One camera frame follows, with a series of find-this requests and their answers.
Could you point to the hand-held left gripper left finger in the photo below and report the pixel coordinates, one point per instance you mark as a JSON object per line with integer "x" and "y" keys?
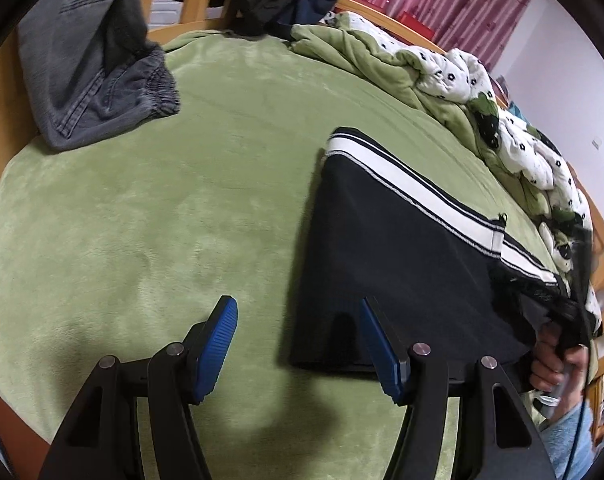
{"x": 214, "y": 355}

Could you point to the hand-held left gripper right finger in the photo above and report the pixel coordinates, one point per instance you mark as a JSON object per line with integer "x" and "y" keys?
{"x": 381, "y": 360}

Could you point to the black pants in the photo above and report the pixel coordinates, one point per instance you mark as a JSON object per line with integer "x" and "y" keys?
{"x": 381, "y": 240}

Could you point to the person's right forearm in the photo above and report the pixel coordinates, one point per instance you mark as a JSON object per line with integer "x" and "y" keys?
{"x": 561, "y": 440}

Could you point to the person's right hand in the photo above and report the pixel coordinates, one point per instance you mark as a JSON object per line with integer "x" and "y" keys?
{"x": 546, "y": 365}

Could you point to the green fleece bed sheet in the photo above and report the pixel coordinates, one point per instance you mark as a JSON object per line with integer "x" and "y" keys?
{"x": 132, "y": 210}

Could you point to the teal patterned item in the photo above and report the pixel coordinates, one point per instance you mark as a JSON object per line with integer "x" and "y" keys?
{"x": 515, "y": 110}

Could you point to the white floral quilt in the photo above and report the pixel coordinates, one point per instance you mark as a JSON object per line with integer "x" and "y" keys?
{"x": 446, "y": 70}

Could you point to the grey jeans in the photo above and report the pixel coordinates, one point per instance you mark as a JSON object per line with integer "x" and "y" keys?
{"x": 82, "y": 60}

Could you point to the navy garment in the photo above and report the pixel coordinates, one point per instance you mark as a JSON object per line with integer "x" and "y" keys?
{"x": 312, "y": 5}

